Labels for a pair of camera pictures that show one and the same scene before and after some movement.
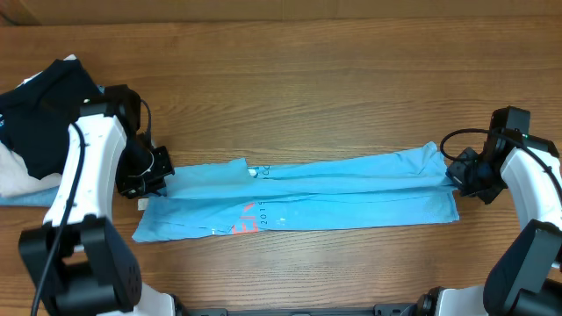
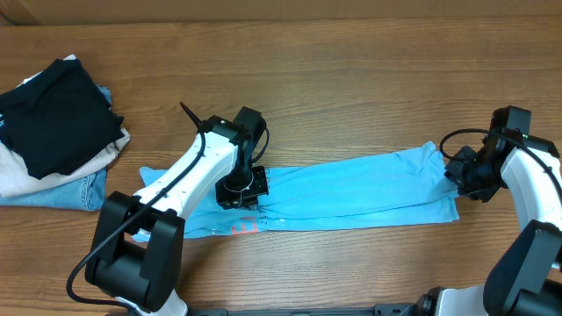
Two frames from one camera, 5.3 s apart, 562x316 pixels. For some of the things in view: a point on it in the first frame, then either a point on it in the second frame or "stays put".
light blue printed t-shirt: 407,188 stays put
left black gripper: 156,185 to 228,201
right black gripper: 455,175 stays put
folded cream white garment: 15,179 stays put
